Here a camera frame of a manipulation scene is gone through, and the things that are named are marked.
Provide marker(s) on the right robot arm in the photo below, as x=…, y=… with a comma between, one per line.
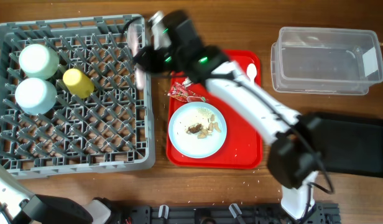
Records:
x=295, y=148

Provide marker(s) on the white plastic fork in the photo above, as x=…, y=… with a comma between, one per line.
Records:
x=133, y=44

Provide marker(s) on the yellow plastic cup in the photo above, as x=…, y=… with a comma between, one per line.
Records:
x=78, y=83

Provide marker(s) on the grey dishwasher rack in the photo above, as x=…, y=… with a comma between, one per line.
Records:
x=112, y=130

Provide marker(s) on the light blue bowl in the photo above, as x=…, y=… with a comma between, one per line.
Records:
x=35, y=96

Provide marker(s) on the red snack wrapper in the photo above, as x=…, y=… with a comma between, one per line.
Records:
x=183, y=94

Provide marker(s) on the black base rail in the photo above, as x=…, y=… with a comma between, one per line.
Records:
x=321, y=213

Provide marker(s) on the clear plastic bin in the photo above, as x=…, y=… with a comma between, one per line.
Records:
x=326, y=61

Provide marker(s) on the white plastic spoon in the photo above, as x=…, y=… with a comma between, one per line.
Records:
x=251, y=72

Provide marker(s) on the black tray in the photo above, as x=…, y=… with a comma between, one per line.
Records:
x=348, y=144

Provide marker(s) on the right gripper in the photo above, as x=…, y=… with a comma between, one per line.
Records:
x=152, y=63

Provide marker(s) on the food scraps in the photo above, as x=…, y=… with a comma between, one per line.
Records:
x=203, y=123

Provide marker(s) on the light blue plate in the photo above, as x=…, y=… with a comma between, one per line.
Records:
x=189, y=145

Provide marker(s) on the white napkin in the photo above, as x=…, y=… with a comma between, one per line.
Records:
x=187, y=82

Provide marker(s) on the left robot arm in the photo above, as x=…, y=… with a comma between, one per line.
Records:
x=20, y=205

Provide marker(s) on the mint green bowl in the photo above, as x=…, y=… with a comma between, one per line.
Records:
x=38, y=61

